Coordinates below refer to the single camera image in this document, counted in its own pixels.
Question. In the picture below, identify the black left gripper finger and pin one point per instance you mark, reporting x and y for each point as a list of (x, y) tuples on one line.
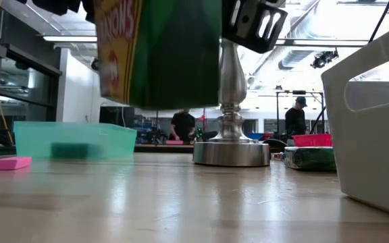
[(245, 41), (89, 8)]

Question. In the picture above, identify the yellow green crayon box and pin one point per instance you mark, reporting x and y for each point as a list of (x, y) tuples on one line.
[(311, 158), (167, 54)]

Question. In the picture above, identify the ceiling light strip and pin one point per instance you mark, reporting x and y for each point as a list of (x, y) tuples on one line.
[(69, 38), (323, 42)]

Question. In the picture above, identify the silver lamp with white shade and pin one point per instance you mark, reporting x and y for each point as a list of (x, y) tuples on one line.
[(231, 84)]

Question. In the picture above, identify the black ceiling spotlight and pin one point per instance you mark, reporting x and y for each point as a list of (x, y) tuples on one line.
[(95, 64), (323, 59)]

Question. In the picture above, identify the person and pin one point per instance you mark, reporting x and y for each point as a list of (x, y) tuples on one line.
[(182, 125), (296, 119)]

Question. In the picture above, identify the blue background bin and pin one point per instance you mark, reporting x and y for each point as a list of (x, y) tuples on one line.
[(253, 136)]

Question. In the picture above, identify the black rounded object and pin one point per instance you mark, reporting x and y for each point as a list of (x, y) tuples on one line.
[(275, 145)]

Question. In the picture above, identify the black computer monitor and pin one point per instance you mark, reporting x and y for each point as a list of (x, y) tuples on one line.
[(117, 116)]

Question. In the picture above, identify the red plastic basket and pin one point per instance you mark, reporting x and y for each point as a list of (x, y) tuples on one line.
[(312, 140)]

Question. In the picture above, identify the pink background tray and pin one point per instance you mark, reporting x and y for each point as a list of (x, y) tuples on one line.
[(174, 142)]

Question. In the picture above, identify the teal translucent plastic bin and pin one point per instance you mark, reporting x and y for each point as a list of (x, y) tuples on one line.
[(73, 135)]

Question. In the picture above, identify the pink eraser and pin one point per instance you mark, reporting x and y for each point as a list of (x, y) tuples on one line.
[(12, 163)]

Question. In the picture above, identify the light grey plastic bin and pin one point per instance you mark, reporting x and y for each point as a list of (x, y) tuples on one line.
[(370, 152)]

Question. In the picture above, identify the black background table frame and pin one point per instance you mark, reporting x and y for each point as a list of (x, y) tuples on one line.
[(299, 92)]

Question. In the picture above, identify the black aluminium table frame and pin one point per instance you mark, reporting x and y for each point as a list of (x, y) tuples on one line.
[(164, 148)]

